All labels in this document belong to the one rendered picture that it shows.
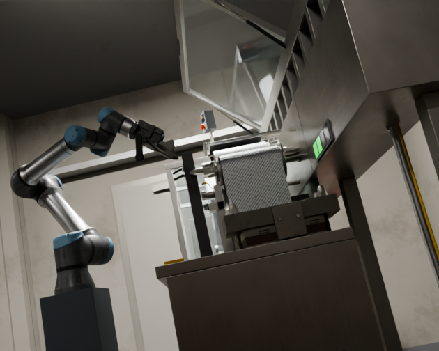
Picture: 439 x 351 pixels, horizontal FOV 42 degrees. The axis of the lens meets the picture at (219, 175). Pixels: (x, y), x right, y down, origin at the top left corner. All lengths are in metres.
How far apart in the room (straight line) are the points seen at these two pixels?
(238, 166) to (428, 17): 0.96
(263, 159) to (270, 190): 0.12
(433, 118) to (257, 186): 0.86
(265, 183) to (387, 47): 0.88
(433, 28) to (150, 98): 4.58
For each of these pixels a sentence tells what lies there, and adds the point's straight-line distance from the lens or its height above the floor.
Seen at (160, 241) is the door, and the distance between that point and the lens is 5.47.
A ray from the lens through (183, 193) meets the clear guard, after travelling 3.22.
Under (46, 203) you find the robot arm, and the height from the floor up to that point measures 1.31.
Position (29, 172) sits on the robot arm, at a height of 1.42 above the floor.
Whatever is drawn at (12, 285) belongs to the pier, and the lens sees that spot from 5.73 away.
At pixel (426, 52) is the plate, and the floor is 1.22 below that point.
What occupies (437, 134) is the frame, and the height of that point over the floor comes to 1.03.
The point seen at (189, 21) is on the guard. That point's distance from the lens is 2.57.
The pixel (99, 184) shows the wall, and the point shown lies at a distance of 5.79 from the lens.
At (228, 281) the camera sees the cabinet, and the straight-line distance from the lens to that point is 1.85.
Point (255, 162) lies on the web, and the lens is 2.19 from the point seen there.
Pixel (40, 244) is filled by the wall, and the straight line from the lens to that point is 5.91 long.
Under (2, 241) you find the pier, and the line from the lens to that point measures 5.82.
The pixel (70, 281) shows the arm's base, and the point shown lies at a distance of 2.18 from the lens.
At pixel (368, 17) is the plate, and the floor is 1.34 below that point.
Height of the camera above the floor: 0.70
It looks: 14 degrees up
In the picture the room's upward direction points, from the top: 12 degrees counter-clockwise
